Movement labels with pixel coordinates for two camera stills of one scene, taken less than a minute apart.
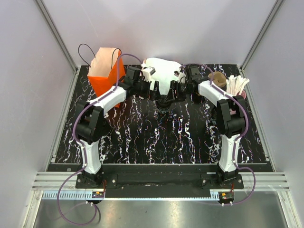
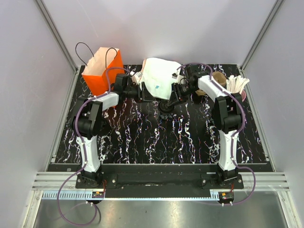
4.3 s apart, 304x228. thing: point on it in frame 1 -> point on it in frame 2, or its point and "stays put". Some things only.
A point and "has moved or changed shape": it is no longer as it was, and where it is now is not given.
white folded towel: [165, 73] stays put
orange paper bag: [102, 69] has moved or changed shape
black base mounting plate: [159, 180] stays put
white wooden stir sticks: [235, 85] stays put
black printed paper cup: [163, 106] has moved or changed shape
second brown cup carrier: [219, 78] stays put
